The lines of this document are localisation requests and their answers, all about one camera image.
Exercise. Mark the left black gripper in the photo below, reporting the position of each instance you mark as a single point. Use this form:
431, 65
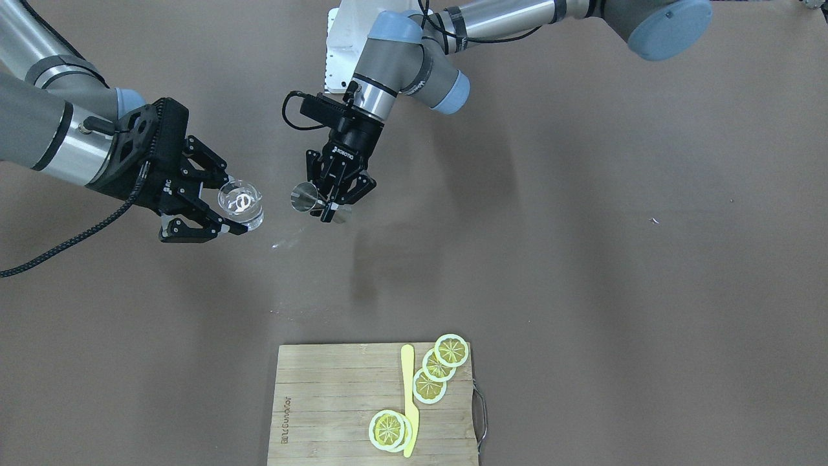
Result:
354, 141

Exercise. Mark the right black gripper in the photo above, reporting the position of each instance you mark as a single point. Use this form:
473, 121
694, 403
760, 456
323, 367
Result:
157, 192

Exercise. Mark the steel jigger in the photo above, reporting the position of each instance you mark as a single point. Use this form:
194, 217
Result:
306, 198

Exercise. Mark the clear glass measuring cup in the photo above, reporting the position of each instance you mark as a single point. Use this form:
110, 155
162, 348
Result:
243, 203

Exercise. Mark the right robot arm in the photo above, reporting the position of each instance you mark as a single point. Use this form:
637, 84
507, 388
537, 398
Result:
60, 117

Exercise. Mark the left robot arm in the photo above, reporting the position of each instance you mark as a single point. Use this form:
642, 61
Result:
407, 53

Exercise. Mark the yellow plastic knife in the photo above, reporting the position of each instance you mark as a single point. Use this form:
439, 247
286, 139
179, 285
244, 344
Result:
411, 411

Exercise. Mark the lemon slice end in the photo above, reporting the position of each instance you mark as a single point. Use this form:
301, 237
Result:
451, 350

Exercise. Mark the lemon slice middle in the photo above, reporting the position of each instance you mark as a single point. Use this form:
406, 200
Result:
434, 369

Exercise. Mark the wooden cutting board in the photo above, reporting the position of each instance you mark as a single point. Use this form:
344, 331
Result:
326, 395

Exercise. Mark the lemon slice near knife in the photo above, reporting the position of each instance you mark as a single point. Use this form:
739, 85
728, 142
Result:
427, 391

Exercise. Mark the lemon slice by knife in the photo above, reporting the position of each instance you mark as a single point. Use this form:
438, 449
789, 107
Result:
390, 431

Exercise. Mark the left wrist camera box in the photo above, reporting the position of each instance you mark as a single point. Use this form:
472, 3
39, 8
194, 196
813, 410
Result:
327, 113

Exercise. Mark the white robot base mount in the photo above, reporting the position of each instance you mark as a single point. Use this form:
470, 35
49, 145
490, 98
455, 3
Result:
347, 30

